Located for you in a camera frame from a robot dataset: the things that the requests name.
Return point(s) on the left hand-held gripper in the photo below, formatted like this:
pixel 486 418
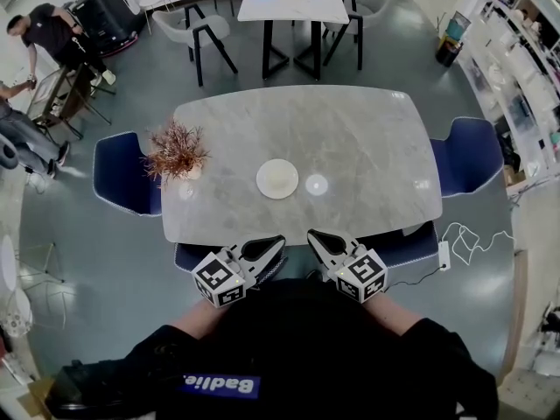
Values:
pixel 219 278

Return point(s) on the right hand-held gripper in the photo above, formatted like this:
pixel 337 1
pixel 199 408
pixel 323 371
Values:
pixel 361 276

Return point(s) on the white round plate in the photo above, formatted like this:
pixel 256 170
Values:
pixel 264 186

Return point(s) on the person's right forearm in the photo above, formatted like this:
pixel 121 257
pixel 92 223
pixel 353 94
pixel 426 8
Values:
pixel 394 315

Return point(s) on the person's left forearm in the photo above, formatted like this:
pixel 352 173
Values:
pixel 197 319

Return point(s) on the grey chair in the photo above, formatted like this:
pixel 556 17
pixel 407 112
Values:
pixel 407 247
pixel 188 256

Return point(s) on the grey marble dining table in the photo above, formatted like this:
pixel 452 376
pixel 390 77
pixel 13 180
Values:
pixel 350 138

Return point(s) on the person's black shoe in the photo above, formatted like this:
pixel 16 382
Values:
pixel 314 275

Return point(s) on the person's black clothing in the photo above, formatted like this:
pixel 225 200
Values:
pixel 284 348

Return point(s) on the white power strip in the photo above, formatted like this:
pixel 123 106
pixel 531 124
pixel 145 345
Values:
pixel 444 256

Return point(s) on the dried brown plant in vase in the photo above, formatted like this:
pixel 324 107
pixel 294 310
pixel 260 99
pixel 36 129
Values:
pixel 177 149

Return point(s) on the blue shell chair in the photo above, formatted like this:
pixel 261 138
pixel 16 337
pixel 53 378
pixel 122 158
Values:
pixel 470 156
pixel 120 173

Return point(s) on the black bin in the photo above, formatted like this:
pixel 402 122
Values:
pixel 449 53

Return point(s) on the white table with black legs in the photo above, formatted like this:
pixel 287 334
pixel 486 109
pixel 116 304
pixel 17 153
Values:
pixel 293 2

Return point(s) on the wooden folding stand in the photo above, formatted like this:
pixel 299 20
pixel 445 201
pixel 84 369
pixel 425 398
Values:
pixel 61 99

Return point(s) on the white floral stool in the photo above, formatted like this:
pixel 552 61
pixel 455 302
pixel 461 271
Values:
pixel 15 315

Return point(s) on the white shelf unit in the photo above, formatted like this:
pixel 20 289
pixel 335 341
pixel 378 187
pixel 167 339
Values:
pixel 516 59

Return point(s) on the black wheeled cart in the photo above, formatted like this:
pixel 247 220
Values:
pixel 107 11

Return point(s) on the grey armchair with black frame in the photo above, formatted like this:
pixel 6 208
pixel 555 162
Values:
pixel 354 20
pixel 192 29

